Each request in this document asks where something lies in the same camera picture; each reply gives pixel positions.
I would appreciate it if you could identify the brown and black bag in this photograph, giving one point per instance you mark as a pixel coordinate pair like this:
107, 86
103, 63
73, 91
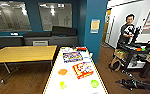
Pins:
116, 64

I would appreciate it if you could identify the yellow paper wall sign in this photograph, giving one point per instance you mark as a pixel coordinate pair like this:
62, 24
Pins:
95, 26

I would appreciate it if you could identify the yellow-green plastic cup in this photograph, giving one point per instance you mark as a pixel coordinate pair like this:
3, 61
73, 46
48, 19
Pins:
63, 85

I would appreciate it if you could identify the green plastic bowl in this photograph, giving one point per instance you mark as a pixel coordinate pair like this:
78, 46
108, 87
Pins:
95, 83

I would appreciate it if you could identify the white blue-rimmed bowl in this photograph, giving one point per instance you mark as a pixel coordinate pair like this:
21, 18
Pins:
87, 59

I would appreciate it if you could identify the black floor equipment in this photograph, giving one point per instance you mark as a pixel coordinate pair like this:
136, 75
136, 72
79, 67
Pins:
137, 84

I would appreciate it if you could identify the small orange object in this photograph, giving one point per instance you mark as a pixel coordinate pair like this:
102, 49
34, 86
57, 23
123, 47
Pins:
138, 49

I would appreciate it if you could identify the brown wooden door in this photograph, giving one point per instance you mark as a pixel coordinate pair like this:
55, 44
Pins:
107, 25

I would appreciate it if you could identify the person in dark shirt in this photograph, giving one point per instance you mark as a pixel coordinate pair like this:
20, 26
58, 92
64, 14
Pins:
127, 31

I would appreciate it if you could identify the blue board game box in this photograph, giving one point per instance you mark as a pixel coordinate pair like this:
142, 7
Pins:
72, 57

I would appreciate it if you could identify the small green object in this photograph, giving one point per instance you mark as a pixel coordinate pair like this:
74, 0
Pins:
143, 49

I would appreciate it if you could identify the wooden table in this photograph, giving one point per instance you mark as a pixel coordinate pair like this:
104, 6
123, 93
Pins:
24, 53

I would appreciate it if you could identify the low dark grey sofa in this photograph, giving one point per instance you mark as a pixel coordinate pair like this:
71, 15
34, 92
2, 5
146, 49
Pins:
6, 41

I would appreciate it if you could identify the interior glass window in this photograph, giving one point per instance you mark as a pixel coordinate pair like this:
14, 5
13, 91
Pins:
11, 16
55, 16

